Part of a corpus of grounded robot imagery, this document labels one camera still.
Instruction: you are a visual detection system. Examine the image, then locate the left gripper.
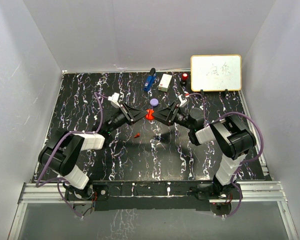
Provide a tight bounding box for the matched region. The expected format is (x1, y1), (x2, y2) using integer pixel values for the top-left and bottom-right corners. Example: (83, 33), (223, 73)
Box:
(107, 102), (149, 134)

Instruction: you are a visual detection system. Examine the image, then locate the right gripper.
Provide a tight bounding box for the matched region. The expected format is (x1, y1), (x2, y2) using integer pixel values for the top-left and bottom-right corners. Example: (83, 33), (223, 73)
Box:
(152, 101), (194, 131)

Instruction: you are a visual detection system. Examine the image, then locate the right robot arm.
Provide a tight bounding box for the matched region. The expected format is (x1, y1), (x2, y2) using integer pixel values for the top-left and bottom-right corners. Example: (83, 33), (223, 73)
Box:
(152, 102), (257, 200)

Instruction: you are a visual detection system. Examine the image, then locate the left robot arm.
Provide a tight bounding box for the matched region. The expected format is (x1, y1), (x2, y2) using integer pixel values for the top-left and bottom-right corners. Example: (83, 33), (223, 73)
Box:
(38, 103), (148, 200)

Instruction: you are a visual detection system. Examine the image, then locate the white and green box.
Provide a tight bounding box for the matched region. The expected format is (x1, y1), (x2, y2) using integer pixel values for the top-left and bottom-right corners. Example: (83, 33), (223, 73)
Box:
(158, 73), (172, 92)

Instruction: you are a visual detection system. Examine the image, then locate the blue stapler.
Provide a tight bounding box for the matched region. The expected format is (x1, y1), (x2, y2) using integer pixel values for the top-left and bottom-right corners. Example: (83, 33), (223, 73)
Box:
(143, 67), (157, 92)

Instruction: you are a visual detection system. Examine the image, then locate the red button device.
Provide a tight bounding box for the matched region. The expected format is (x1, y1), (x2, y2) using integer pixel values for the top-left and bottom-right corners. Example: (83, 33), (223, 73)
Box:
(180, 72), (189, 85)

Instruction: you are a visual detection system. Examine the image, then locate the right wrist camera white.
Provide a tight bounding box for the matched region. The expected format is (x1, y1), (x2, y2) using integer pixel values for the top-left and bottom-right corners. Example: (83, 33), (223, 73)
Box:
(178, 94), (189, 108)

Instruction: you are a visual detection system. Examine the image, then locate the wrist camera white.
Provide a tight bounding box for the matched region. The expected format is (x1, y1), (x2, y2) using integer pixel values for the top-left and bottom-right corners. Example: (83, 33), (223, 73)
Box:
(107, 92), (121, 109)
(178, 94), (189, 108)

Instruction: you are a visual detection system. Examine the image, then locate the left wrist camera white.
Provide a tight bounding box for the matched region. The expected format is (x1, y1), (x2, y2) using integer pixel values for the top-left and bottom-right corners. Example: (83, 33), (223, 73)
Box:
(107, 92), (121, 109)

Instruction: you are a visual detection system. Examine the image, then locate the white whiteboard with wooden frame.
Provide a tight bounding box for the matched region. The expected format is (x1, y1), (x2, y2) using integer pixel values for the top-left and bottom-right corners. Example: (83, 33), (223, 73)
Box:
(190, 54), (242, 92)

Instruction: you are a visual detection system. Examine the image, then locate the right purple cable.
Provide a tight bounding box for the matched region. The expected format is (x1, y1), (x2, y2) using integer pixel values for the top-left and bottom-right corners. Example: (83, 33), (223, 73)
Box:
(184, 92), (265, 217)

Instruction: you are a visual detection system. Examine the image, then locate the purple cable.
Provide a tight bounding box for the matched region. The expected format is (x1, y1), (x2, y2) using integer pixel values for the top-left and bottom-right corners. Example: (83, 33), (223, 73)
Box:
(184, 92), (265, 217)
(35, 91), (111, 218)

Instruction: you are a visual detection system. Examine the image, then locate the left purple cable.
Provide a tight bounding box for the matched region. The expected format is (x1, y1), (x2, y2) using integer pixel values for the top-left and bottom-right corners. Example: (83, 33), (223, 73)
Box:
(35, 91), (111, 218)

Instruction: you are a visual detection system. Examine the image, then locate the aluminium frame rail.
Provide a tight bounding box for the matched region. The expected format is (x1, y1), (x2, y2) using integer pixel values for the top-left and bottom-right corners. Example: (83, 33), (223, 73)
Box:
(10, 180), (298, 240)

